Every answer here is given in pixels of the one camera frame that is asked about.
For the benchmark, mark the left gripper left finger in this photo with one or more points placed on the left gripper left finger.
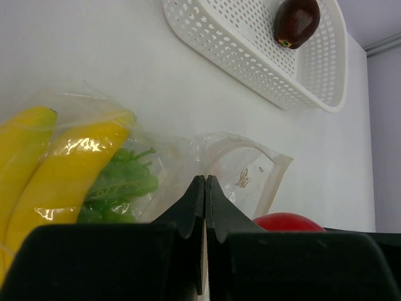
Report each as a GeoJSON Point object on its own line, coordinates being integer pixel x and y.
{"type": "Point", "coordinates": [161, 260]}

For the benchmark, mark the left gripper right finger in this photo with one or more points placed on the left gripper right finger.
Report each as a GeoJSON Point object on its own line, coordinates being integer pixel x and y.
{"type": "Point", "coordinates": [246, 262]}

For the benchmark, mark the red fake tomato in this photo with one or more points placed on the red fake tomato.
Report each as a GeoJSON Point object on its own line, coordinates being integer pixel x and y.
{"type": "Point", "coordinates": [287, 222]}

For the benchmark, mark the green fake grapes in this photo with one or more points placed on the green fake grapes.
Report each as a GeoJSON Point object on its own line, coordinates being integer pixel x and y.
{"type": "Point", "coordinates": [124, 179]}

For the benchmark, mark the clear zip top bag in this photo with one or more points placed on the clear zip top bag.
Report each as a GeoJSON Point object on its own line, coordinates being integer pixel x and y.
{"type": "Point", "coordinates": [249, 173]}

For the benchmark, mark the dark purple fake fruit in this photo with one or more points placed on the dark purple fake fruit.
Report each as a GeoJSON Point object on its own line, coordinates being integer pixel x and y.
{"type": "Point", "coordinates": [295, 23]}

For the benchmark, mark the yellow fake bananas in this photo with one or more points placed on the yellow fake bananas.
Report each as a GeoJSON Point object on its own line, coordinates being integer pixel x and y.
{"type": "Point", "coordinates": [58, 187]}

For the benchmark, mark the white perforated plastic basket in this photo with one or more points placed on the white perforated plastic basket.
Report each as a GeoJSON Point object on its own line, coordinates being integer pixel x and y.
{"type": "Point", "coordinates": [237, 36]}

